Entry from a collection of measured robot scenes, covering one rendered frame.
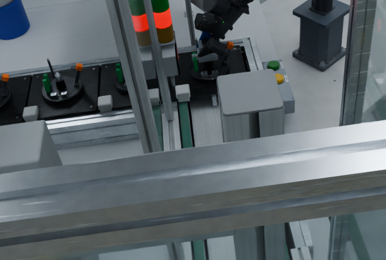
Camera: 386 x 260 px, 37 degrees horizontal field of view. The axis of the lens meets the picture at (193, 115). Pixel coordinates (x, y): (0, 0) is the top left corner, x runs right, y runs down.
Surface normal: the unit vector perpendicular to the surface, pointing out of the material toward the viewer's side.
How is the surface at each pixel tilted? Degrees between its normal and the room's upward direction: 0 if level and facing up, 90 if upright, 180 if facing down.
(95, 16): 0
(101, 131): 90
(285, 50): 0
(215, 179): 0
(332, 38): 90
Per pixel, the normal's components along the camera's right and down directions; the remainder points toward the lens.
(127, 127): 0.08, 0.68
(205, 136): -0.11, -0.72
